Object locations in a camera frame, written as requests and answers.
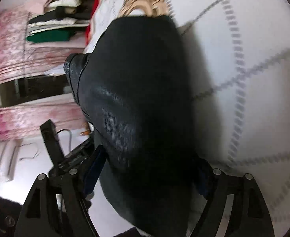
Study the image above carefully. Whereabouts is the black fleece person torso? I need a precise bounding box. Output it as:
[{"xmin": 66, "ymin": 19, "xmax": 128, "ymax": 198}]
[{"xmin": 0, "ymin": 197, "xmax": 22, "ymax": 236}]

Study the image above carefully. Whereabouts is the black leather jacket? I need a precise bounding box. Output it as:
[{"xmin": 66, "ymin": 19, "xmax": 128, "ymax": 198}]
[{"xmin": 64, "ymin": 16, "xmax": 200, "ymax": 236}]

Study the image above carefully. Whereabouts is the red floral blanket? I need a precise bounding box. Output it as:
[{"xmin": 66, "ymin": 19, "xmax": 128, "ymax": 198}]
[{"xmin": 85, "ymin": 0, "xmax": 290, "ymax": 236}]

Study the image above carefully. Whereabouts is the clothes rack with garments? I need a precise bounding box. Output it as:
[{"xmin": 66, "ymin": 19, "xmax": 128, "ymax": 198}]
[{"xmin": 24, "ymin": 0, "xmax": 95, "ymax": 48}]

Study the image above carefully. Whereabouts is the pink floral curtain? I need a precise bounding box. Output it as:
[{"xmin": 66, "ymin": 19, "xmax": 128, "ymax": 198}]
[{"xmin": 0, "ymin": 8, "xmax": 85, "ymax": 141}]

